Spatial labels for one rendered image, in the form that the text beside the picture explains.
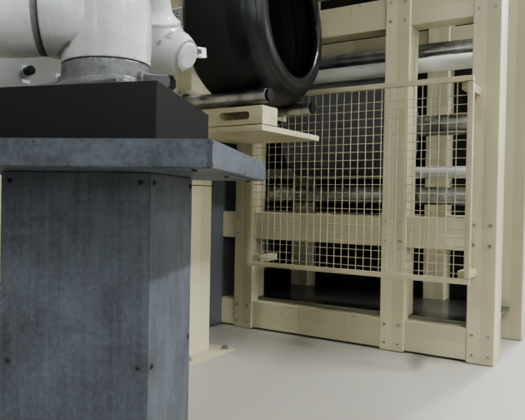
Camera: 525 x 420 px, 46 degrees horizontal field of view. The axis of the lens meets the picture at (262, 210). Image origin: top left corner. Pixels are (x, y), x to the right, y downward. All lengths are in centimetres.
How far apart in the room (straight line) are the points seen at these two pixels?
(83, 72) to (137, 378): 50
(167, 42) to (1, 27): 45
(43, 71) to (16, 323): 128
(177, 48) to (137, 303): 68
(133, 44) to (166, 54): 37
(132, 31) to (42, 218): 35
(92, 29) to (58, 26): 6
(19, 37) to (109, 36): 15
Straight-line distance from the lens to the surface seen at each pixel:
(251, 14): 193
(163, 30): 147
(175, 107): 105
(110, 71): 107
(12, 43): 114
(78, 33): 109
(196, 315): 226
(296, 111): 220
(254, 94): 195
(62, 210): 102
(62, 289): 103
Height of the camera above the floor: 57
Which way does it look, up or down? 1 degrees down
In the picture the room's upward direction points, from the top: 1 degrees clockwise
